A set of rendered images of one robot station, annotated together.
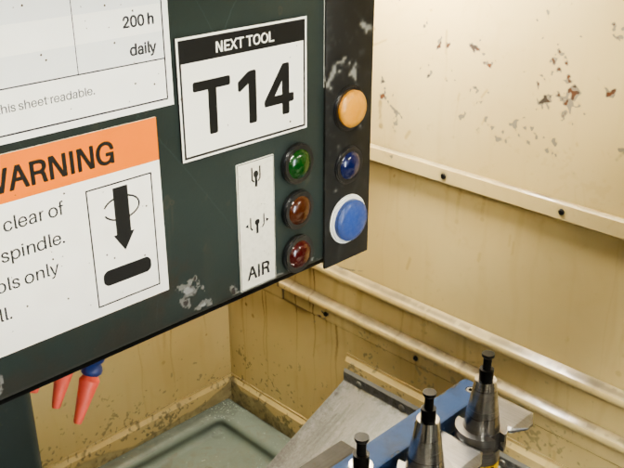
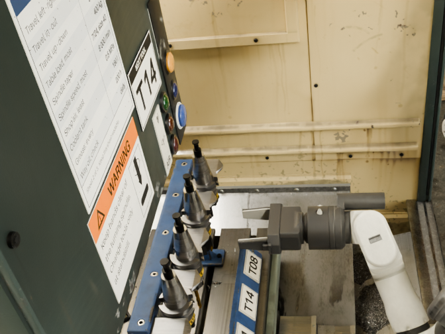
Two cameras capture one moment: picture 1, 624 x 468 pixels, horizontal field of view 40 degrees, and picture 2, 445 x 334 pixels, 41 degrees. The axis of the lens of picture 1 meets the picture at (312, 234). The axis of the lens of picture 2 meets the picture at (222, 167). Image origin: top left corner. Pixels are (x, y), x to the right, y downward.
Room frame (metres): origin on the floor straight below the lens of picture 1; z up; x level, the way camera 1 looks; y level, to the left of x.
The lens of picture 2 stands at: (-0.04, 0.29, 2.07)
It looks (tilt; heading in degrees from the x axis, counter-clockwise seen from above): 39 degrees down; 329
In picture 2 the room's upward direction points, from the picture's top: 10 degrees counter-clockwise
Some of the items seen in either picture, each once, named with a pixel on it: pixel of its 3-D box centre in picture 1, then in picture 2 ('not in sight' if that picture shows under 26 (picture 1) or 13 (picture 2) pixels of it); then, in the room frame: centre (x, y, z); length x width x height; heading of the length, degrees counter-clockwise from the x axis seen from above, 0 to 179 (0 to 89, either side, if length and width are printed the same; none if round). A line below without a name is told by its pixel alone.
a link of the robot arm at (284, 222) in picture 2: not in sight; (298, 226); (0.63, -0.28, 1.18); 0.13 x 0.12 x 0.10; 135
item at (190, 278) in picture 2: not in sight; (182, 279); (0.66, -0.01, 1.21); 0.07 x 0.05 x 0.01; 45
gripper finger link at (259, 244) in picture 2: not in sight; (253, 245); (0.66, -0.18, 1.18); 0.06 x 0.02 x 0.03; 45
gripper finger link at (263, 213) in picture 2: not in sight; (257, 212); (0.73, -0.25, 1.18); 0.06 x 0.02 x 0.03; 45
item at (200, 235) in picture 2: not in sight; (191, 237); (0.74, -0.09, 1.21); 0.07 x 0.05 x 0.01; 45
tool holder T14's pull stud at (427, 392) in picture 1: (428, 405); (187, 182); (0.78, -0.13, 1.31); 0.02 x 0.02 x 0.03
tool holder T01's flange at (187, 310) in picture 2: not in sight; (177, 303); (0.62, 0.03, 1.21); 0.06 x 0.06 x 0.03
